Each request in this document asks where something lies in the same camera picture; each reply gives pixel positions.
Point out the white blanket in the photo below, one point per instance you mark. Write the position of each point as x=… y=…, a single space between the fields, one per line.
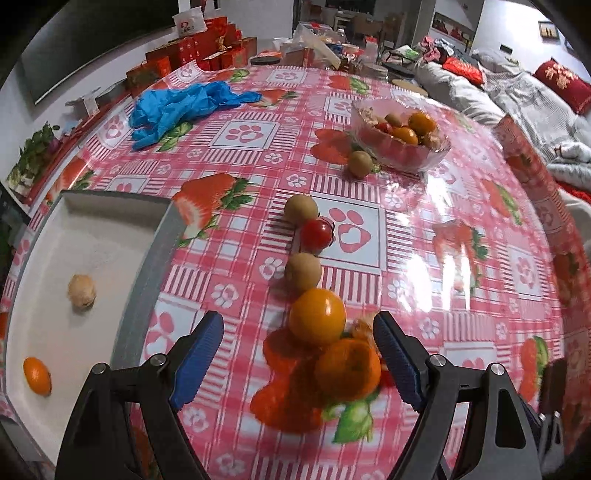
x=572 y=159

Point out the red cherry tomato with stem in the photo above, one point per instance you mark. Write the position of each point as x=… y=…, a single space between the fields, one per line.
x=316 y=235

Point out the clear plastic bottle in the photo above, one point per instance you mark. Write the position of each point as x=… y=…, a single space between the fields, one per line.
x=371 y=48

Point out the small orange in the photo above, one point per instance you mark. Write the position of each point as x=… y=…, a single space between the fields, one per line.
x=405 y=135

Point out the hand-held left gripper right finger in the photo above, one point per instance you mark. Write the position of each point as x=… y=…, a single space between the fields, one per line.
x=399 y=364

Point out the crinkled orange fruit piece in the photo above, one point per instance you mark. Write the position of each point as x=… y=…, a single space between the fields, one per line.
x=364 y=328

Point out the black wall television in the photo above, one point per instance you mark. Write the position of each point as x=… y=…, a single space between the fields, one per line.
x=92 y=41

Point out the clear plastic bag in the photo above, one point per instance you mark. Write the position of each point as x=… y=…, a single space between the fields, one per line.
x=314 y=44

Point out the tan longan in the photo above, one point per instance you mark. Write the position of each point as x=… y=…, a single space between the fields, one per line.
x=301 y=208
x=360 y=164
x=393 y=120
x=303 y=272

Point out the pile of colourful clothes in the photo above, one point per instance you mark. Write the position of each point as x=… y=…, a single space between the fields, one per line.
x=434 y=46

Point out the red embroidered pillow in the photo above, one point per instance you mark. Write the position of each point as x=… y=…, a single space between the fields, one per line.
x=563 y=83

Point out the small white cardboard box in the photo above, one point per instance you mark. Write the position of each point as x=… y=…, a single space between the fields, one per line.
x=87 y=104

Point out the strawberry print tablecloth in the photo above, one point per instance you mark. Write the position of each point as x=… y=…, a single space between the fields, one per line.
x=415 y=277

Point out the smooth orange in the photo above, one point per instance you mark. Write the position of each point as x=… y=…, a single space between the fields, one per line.
x=317 y=317

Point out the white and grey tray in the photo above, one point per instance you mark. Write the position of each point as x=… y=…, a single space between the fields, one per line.
x=106 y=249

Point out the beige walnut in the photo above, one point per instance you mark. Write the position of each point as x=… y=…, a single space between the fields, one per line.
x=82 y=291

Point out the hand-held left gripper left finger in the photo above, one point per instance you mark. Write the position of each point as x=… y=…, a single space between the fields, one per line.
x=198 y=364

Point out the large orange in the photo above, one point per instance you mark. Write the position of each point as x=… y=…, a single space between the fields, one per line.
x=422 y=123

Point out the stack of red gift boxes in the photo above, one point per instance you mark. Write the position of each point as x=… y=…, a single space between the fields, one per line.
x=184 y=50

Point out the crinkled beige dried fruit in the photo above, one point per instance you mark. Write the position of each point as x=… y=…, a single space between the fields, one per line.
x=369 y=115
x=434 y=140

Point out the white bag with red print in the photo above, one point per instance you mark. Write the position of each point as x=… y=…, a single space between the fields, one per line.
x=189 y=22

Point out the grey bedding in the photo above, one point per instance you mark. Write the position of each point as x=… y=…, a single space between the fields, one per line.
x=508 y=87

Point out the green potted plant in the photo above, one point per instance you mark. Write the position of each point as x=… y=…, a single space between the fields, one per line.
x=37 y=147

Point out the clear glass bowl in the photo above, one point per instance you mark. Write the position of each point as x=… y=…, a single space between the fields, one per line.
x=406 y=157

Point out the pile of blue gloves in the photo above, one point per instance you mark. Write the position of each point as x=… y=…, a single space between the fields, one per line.
x=184 y=104

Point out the orange tangerine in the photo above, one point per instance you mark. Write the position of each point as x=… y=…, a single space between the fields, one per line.
x=348 y=369
x=37 y=376

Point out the red folded cloth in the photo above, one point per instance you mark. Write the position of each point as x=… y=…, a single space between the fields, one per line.
x=464 y=69

